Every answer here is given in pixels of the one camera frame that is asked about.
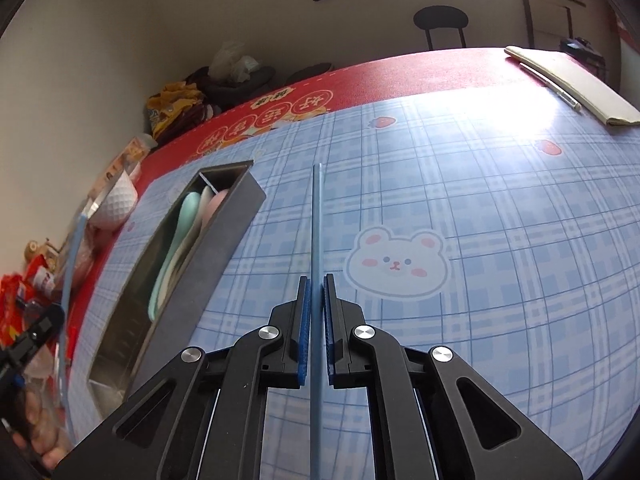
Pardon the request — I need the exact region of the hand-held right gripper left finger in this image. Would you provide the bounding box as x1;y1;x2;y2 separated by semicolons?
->
52;275;312;480

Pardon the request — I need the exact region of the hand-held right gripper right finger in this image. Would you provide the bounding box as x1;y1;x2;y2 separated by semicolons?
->
322;274;585;480

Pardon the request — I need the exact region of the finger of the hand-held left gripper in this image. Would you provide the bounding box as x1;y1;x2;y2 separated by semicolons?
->
5;335;43;376
31;304;67;341

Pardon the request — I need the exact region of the blue chopstick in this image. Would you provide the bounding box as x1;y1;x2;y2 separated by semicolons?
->
310;162;326;480

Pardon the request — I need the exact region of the stainless steel utensil tray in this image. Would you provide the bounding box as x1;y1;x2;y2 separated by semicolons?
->
87;160;267;421

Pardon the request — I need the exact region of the pink spoon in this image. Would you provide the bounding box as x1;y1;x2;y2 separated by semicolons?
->
202;190;233;231

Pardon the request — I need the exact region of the beige spoon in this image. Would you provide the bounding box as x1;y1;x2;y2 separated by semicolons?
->
162;185;216;291

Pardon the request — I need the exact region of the green spoon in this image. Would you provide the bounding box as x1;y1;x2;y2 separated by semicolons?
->
148;191;202;320

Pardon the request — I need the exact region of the person's left hand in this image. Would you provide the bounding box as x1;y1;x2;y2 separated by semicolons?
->
10;385;71;468

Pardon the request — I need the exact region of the red and white snack packet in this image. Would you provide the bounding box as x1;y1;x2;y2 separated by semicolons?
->
27;255;66;303

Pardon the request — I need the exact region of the white textured bowl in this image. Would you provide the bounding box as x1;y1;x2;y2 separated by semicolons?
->
87;170;140;231

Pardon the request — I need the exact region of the orange floral tissue pack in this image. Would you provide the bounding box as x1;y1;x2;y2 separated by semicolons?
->
97;135;156;196

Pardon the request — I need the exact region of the blue plaid bear mat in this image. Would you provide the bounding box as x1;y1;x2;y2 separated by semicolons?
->
65;92;640;480

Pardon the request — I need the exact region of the yellow and maroon clothes pile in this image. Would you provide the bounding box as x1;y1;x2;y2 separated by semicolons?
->
145;80;221;141

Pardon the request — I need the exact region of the dark grey bag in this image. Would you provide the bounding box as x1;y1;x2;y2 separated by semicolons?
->
187;62;278;108

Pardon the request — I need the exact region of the clear plastic bag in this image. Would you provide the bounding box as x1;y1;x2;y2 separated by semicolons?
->
207;40;263;83

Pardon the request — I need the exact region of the red printed tablecloth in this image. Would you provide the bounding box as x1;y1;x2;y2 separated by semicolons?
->
62;47;640;366

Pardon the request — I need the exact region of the clear pen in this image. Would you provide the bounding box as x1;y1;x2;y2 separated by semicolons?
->
519;61;583;112

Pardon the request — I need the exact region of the black round-back chair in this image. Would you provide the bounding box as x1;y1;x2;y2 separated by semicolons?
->
412;5;469;51

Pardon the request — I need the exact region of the beige notebook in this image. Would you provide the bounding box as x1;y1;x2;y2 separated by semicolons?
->
504;45;640;128

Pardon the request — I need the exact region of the black pouch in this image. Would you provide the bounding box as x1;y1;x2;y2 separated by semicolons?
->
559;36;608;81

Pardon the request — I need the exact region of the dark wooden chair frame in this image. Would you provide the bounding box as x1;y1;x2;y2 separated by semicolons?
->
521;0;575;50

